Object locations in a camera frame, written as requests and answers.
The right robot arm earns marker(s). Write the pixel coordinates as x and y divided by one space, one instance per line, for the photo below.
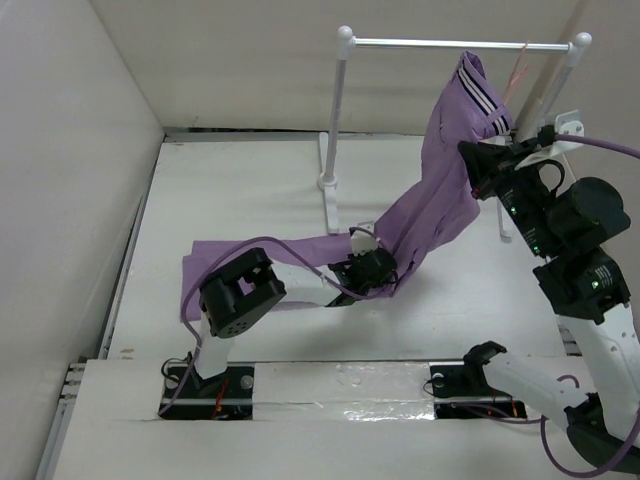
567 226

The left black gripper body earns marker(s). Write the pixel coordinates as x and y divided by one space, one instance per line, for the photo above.
363 291

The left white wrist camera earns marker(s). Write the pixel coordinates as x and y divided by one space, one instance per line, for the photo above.
363 238

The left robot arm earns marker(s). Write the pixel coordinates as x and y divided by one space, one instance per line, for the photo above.
235 296

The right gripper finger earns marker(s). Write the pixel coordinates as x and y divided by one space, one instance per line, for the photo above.
483 175
481 153

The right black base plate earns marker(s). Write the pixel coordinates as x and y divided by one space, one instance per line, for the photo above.
457 395

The aluminium frame rail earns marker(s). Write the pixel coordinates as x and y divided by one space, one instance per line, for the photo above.
80 279

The pink wire hanger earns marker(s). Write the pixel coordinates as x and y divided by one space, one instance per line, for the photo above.
518 72

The purple trousers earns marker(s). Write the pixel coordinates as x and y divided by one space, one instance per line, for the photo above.
433 211

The white clothes rack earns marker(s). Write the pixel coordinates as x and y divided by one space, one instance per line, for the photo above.
532 116

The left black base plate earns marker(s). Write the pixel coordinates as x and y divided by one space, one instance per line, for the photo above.
226 397

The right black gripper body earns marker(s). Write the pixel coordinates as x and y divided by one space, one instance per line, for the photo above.
526 196

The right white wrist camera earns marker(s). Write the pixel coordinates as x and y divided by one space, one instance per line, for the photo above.
548 144

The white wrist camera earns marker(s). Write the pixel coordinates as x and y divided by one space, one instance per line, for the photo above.
548 144
363 238

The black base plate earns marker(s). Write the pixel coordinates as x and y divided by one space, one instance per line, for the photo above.
457 395
226 397

